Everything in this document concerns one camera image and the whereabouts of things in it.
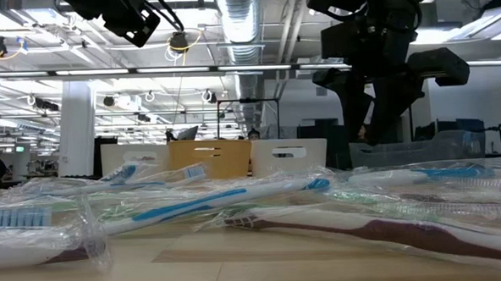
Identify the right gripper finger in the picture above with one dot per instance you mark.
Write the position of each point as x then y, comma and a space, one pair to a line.
395, 104
350, 106

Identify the grey translucent plastic bin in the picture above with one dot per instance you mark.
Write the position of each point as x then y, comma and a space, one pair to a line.
445, 149

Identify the white plastic bin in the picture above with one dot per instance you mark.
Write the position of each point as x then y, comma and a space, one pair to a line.
111, 153
262, 165

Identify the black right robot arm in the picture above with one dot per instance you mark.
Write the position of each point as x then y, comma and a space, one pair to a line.
354, 0

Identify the dark desk partitions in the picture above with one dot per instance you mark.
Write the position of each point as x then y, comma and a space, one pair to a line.
318, 133

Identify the black background equipment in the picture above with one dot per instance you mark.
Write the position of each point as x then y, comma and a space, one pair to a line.
472, 126

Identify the person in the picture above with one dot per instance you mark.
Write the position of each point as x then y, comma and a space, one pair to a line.
252, 135

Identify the long ceiling light strip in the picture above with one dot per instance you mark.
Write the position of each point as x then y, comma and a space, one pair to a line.
251, 68

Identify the white square column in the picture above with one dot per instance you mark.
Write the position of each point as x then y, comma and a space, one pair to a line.
76, 131

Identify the orange plastic bin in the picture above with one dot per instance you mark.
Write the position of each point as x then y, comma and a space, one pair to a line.
230, 162

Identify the green exit sign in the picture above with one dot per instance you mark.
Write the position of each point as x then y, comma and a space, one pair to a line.
20, 149

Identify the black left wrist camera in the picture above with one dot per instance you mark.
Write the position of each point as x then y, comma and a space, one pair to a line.
116, 15

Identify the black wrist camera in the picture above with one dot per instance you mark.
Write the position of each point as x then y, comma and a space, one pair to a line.
116, 15
442, 66

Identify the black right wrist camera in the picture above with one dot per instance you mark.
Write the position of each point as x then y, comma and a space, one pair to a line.
442, 66

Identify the silver ventilation duct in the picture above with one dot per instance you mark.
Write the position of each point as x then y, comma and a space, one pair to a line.
239, 22

